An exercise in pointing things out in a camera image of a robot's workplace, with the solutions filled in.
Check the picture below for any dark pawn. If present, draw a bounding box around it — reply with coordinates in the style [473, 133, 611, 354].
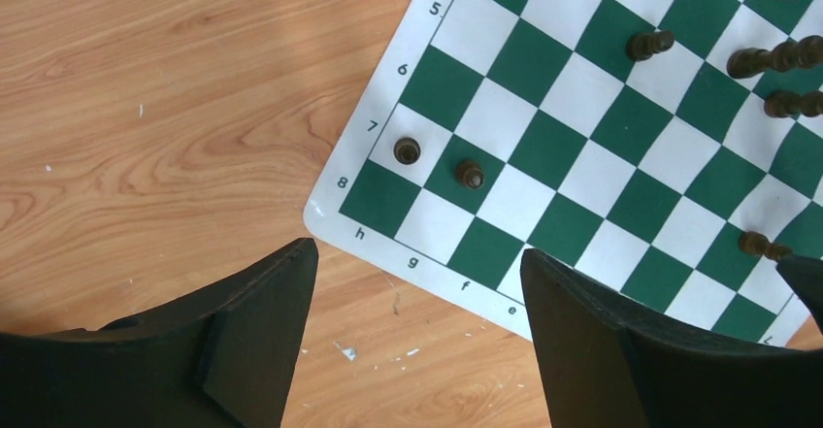
[738, 231, 793, 261]
[393, 137, 421, 165]
[455, 159, 485, 190]

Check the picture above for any dark chess piece center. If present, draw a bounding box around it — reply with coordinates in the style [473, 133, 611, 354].
[626, 30, 675, 62]

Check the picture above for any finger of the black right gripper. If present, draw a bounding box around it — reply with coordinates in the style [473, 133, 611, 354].
[776, 254, 822, 331]

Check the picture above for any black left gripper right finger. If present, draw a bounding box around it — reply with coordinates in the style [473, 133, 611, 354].
[520, 248, 822, 427]

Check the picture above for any dark chess piece middle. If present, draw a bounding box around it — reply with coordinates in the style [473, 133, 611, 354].
[764, 90, 822, 117]

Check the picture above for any dark tall chess piece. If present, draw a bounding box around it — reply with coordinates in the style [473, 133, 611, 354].
[726, 35, 822, 79]

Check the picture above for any green white chess mat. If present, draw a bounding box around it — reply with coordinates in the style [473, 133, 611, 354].
[304, 0, 822, 346]

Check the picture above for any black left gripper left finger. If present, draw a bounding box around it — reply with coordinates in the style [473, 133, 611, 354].
[1, 238, 318, 427]

